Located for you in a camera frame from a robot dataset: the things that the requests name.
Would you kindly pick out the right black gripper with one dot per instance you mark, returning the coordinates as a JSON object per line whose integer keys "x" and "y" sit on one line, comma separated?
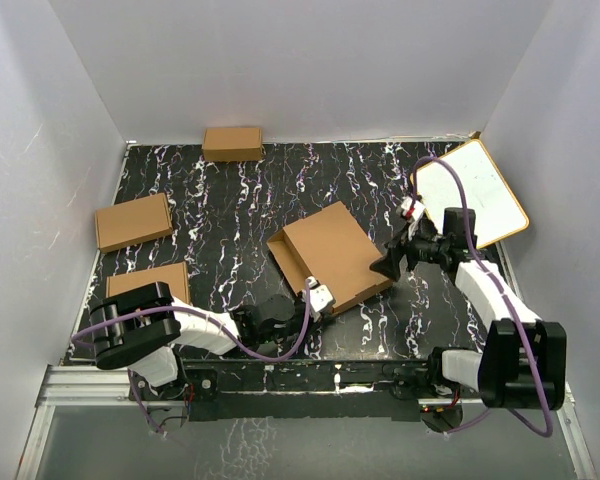
{"x": 389, "y": 264}

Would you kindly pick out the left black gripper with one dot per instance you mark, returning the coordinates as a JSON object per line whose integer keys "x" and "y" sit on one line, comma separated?
{"x": 299, "y": 304}

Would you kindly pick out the large cardboard box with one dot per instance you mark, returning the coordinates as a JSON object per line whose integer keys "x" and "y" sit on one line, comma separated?
{"x": 331, "y": 247}

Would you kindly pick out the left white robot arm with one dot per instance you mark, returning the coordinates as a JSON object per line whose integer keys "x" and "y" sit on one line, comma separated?
{"x": 138, "y": 330}

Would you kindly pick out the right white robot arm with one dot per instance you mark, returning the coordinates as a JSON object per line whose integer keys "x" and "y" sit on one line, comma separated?
{"x": 523, "y": 362}

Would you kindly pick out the folded cardboard box front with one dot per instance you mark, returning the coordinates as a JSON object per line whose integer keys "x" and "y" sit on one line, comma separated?
{"x": 174, "y": 275}

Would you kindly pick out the folded cardboard box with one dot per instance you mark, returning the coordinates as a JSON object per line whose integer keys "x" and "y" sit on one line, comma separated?
{"x": 232, "y": 144}
{"x": 133, "y": 222}
{"x": 174, "y": 275}

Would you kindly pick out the folded cardboard box left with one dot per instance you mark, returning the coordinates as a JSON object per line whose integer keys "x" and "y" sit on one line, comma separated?
{"x": 133, "y": 222}

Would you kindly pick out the folded cardboard box back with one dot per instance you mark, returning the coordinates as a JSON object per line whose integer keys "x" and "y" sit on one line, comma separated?
{"x": 232, "y": 144}

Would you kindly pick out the white board yellow rim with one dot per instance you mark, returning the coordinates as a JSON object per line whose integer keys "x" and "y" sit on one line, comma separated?
{"x": 498, "y": 213}

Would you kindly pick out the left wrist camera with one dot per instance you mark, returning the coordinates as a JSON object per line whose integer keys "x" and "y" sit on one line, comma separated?
{"x": 319, "y": 299}

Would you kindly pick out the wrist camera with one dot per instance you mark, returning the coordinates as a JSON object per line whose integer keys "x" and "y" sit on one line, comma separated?
{"x": 411, "y": 210}
{"x": 319, "y": 299}

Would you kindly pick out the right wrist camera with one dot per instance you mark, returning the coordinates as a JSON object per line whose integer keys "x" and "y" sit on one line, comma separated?
{"x": 411, "y": 210}

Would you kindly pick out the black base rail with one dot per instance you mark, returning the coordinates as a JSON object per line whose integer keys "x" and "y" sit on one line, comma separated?
{"x": 401, "y": 390}

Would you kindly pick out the aluminium frame rail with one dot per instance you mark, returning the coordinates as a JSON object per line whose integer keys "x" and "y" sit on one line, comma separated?
{"x": 85, "y": 427}

